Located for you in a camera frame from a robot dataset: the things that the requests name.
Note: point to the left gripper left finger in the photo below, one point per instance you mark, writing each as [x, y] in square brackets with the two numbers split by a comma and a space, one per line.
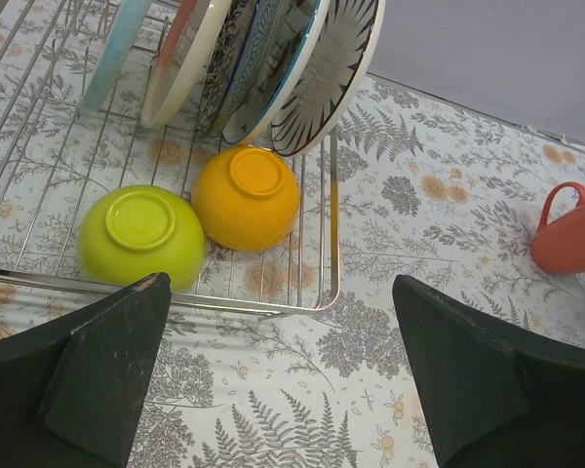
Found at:
[72, 389]

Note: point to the orange mug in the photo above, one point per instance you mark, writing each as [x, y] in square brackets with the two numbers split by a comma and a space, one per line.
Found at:
[558, 247]

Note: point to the dark patterned plate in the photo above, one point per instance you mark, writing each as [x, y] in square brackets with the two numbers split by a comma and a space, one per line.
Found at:
[225, 74]

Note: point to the light blue beige plate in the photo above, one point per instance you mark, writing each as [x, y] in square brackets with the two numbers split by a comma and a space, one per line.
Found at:
[123, 32]

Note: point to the lime green bowl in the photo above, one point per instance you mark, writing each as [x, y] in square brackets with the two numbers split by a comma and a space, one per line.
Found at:
[137, 230]

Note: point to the floral table mat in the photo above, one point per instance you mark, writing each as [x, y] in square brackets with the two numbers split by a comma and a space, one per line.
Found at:
[426, 189]

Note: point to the white teal rimmed plate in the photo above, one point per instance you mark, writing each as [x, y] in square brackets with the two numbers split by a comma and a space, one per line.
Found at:
[295, 37]

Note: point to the beige pink rimmed plate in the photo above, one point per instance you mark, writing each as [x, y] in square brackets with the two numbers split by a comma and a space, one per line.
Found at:
[183, 54]

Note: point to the metal wire dish rack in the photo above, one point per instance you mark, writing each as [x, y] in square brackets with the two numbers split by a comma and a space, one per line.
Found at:
[56, 162]

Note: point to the white black striped plate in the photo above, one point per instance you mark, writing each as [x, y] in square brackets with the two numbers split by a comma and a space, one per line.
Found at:
[334, 72]

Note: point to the yellow orange bowl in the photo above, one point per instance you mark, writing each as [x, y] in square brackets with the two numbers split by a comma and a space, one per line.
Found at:
[247, 199]

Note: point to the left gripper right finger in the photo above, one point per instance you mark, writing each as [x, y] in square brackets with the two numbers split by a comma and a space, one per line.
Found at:
[493, 394]

